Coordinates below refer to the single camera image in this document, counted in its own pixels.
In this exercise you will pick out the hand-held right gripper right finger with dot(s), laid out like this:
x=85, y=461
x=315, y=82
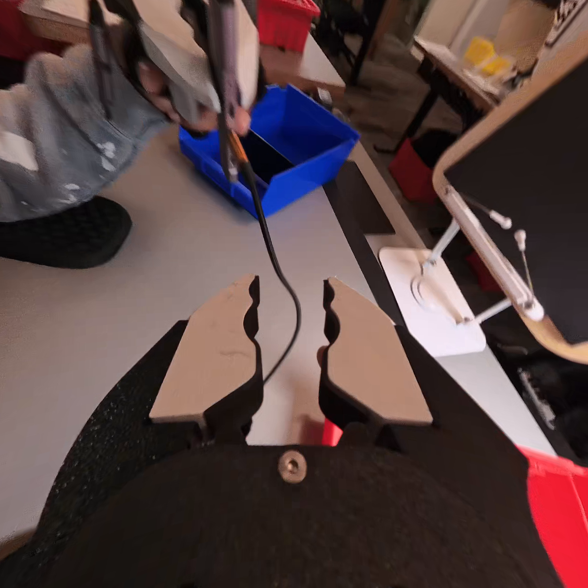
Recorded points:
x=372, y=363

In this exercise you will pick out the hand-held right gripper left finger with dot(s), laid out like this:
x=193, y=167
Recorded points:
x=211, y=358

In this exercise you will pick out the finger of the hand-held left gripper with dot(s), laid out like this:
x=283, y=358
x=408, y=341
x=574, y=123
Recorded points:
x=248, y=50
x=179, y=59

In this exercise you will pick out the blue plastic bin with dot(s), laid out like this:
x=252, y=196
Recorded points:
x=317, y=138

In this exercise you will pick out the red plastic bin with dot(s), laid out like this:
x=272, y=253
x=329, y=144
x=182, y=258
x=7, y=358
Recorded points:
x=551, y=505

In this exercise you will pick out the person's left forearm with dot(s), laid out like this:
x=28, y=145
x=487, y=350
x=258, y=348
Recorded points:
x=59, y=138

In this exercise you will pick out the person's left hand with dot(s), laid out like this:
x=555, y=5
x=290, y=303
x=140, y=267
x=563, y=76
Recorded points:
x=202, y=126

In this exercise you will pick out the red storage bin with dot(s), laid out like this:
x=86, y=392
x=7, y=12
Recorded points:
x=285, y=20

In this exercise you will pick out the white base clear stand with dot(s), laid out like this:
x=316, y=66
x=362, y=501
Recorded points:
x=427, y=298

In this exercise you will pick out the black bin divider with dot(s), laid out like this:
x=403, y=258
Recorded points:
x=266, y=156

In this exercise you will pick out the black bumpy wrist rest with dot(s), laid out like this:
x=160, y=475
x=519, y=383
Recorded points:
x=59, y=234

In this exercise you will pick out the wooden side table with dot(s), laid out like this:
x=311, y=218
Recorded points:
x=454, y=78

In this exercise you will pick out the yellow plastic bin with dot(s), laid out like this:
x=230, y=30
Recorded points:
x=498, y=65
x=479, y=49

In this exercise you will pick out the black board with wooden rim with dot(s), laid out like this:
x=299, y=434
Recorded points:
x=528, y=183

